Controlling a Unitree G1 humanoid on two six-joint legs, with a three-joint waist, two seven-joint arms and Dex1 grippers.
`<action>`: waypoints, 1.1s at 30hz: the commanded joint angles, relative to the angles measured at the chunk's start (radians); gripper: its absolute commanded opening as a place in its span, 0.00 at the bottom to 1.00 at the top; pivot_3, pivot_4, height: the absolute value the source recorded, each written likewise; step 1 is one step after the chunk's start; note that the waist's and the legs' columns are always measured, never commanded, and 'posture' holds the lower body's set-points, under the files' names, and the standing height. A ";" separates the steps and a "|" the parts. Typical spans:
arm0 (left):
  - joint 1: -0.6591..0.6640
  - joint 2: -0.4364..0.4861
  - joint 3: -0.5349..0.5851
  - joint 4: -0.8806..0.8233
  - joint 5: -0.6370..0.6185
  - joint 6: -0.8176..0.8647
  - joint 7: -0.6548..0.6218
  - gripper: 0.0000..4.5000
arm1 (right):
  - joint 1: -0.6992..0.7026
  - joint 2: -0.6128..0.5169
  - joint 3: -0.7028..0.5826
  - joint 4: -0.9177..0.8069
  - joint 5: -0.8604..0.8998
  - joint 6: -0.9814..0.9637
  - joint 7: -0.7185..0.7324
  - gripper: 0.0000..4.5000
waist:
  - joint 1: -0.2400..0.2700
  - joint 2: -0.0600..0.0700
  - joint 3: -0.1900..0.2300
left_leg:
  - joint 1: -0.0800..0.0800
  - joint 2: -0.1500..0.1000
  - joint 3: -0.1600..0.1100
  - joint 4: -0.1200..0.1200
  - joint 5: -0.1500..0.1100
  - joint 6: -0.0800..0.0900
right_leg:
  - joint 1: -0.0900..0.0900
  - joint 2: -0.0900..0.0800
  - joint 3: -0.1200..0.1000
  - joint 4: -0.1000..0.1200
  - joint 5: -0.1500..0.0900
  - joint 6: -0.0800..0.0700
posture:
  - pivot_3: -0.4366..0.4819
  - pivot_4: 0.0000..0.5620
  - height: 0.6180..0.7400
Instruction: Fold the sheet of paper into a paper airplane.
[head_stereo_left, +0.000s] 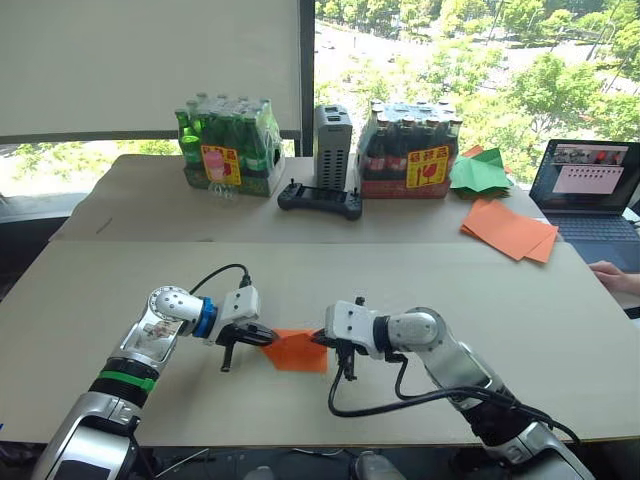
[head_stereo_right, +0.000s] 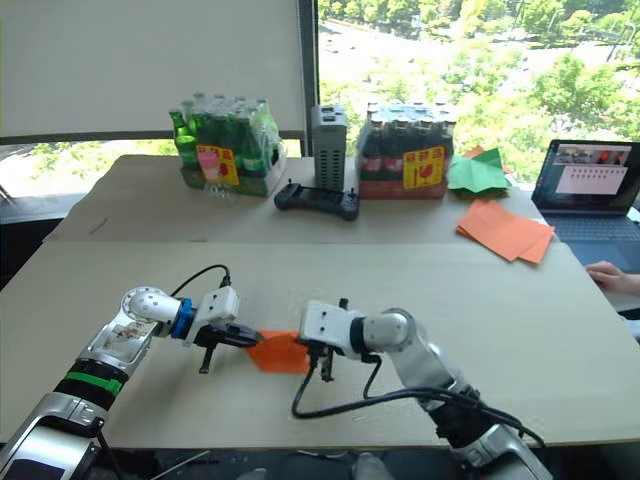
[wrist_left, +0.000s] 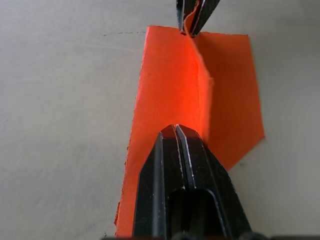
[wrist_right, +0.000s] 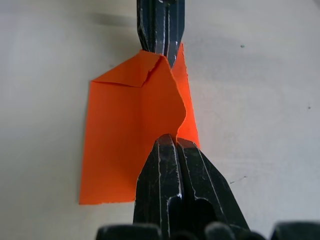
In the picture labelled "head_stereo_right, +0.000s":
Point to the open dark laptop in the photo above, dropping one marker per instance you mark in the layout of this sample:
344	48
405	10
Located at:
585	200

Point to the green glass bottle pack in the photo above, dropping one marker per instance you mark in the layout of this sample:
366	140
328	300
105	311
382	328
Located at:
227	145

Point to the orange paper under green sheet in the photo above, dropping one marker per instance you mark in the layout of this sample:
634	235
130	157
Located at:
475	151

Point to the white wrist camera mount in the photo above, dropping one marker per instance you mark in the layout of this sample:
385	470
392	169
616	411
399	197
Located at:
326	325
218	305

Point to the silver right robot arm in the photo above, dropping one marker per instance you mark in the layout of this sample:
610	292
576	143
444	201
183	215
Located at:
430	360

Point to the black handheld controller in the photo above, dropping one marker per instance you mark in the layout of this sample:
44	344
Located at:
317	201

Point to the white roller window blind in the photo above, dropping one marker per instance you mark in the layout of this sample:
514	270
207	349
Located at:
150	65

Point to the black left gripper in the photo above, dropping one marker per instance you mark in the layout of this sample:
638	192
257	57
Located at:
212	336

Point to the crumpled green paper sheet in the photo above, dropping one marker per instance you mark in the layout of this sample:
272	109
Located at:
477	172

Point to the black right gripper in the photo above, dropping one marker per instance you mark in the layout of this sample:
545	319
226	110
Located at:
326	350

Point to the flat orange paper sheet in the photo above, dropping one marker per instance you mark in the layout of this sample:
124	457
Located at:
500	227
537	252

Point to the grey perforated tower device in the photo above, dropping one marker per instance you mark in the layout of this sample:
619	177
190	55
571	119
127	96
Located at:
329	147

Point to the grey rounded shape under table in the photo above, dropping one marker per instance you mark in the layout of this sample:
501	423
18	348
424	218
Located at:
369	467

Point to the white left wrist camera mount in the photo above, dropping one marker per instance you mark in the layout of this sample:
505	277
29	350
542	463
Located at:
218	305

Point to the dark window frame post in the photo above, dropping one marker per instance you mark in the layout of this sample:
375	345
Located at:
309	75

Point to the bystander bare hand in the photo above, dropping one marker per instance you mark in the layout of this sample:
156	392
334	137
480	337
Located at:
612	277

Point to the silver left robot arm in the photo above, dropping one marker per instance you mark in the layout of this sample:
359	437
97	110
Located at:
115	345

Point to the dark cola bottle pack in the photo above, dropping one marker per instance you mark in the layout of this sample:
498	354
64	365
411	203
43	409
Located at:
405	152

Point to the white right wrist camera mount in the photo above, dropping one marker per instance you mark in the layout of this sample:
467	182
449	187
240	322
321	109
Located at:
326	325

